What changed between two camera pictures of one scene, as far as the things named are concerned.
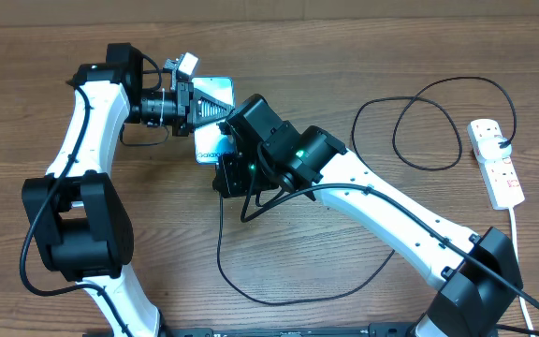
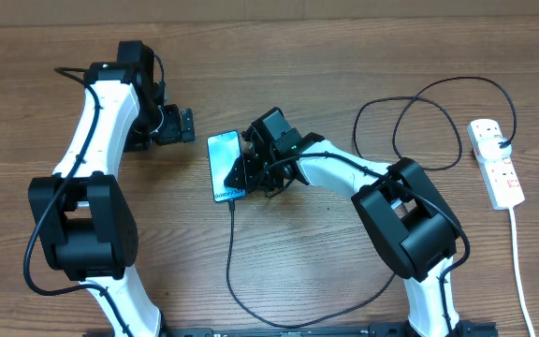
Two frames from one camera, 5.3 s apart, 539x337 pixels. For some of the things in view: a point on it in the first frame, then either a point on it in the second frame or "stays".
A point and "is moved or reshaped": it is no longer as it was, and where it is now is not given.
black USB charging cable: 409,101 is moved or reshaped
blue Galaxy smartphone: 211,143 is moved or reshaped
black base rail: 380,329 stays
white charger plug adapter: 494,147 stays
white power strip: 500,175 stays
